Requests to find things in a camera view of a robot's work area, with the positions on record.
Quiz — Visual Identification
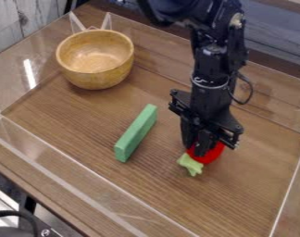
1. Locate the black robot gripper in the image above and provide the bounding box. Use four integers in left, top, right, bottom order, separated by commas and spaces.
169, 85, 243, 156

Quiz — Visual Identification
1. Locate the red plush strawberry toy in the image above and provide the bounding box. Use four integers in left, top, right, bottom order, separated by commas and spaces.
177, 142, 225, 177

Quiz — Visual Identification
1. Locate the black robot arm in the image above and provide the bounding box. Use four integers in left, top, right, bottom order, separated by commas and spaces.
136, 0, 249, 157

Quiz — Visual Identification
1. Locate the green rectangular block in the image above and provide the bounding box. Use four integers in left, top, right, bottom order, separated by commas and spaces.
114, 104, 158, 163

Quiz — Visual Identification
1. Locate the wooden bowl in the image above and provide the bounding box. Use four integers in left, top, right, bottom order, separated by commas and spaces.
55, 30, 134, 90

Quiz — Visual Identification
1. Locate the clear acrylic tray wall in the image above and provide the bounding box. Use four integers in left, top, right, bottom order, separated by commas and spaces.
0, 10, 300, 237

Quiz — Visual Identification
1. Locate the black cable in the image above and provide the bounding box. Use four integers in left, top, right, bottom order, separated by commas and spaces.
0, 209, 34, 237

